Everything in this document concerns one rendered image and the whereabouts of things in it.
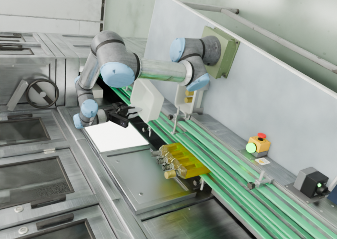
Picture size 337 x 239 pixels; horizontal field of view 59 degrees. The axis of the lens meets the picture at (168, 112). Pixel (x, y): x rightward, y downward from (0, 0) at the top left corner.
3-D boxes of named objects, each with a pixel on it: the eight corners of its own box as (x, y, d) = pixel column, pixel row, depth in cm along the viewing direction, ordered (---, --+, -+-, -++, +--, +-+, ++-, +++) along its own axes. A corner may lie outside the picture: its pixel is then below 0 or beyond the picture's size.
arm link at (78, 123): (77, 125, 143) (75, 132, 150) (100, 120, 148) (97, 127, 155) (73, 111, 145) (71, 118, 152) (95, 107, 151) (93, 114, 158)
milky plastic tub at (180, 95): (184, 104, 189) (173, 105, 185) (191, 71, 180) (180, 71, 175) (201, 116, 176) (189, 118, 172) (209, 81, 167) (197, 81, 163)
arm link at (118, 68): (206, 54, 142) (103, 36, 107) (216, 81, 137) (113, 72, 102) (190, 68, 150) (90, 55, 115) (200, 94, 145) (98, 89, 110)
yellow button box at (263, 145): (256, 147, 144) (245, 149, 140) (261, 133, 141) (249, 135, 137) (267, 155, 138) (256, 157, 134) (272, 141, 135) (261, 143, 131)
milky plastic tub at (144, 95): (149, 75, 166) (136, 75, 162) (169, 96, 152) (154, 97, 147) (142, 101, 175) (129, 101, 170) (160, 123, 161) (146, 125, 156)
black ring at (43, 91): (57, 105, 212) (24, 107, 201) (57, 76, 204) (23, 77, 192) (59, 107, 209) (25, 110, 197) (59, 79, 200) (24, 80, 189)
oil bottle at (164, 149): (189, 148, 168) (156, 154, 157) (190, 139, 166) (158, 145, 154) (194, 153, 164) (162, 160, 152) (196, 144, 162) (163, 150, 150)
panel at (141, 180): (123, 117, 217) (76, 122, 198) (123, 114, 215) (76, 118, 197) (195, 197, 150) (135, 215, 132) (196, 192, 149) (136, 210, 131)
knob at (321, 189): (321, 192, 115) (329, 197, 113) (314, 194, 113) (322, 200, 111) (325, 182, 114) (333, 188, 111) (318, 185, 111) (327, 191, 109)
